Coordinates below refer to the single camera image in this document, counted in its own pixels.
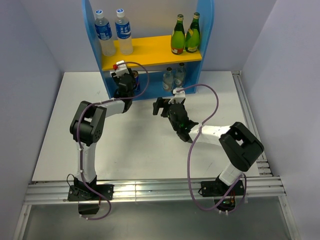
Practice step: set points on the green glass bottle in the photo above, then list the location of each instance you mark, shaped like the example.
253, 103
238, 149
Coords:
177, 42
192, 40

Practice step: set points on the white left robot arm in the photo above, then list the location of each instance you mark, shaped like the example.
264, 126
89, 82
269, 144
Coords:
87, 128

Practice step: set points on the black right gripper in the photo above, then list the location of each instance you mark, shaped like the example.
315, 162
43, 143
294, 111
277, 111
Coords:
159, 103

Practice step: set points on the blue and yellow shelf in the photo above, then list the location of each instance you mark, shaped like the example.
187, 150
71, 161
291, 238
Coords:
151, 55

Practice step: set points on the Pocari Sweat bottle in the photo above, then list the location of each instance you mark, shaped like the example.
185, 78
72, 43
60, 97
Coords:
123, 32
104, 33

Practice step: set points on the Red Bull can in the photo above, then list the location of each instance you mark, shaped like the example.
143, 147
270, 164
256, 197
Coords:
137, 82

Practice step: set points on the green glass bottle right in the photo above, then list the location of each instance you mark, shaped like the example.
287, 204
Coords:
192, 40

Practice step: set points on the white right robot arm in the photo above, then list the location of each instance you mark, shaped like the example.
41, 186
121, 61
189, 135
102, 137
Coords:
240, 146

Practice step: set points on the green glass bottle left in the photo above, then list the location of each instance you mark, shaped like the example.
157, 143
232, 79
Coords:
177, 42

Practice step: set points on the aluminium rail frame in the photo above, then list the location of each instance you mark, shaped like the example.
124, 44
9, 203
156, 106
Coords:
150, 208

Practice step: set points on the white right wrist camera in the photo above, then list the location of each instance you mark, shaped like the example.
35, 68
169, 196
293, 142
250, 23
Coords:
178, 96

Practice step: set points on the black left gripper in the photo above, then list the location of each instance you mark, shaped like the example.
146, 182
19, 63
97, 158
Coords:
131, 74

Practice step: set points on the clear glass bottle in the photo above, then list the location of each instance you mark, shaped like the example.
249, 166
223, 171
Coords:
168, 80
180, 75

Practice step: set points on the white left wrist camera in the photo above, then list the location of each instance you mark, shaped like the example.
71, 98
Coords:
120, 68

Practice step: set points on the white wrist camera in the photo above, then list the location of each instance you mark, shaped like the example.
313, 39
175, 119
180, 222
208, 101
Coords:
120, 68
178, 96

